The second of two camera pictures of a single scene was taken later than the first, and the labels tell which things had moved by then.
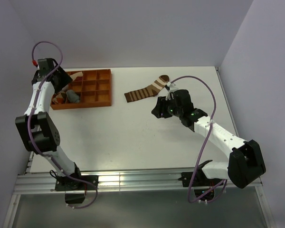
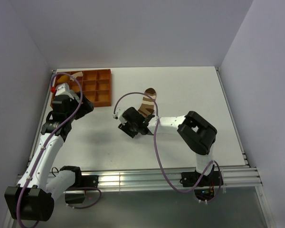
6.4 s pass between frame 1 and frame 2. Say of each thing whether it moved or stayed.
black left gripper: moved
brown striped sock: moved
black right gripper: moved
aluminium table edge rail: stayed
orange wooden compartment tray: stayed
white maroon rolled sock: stayed
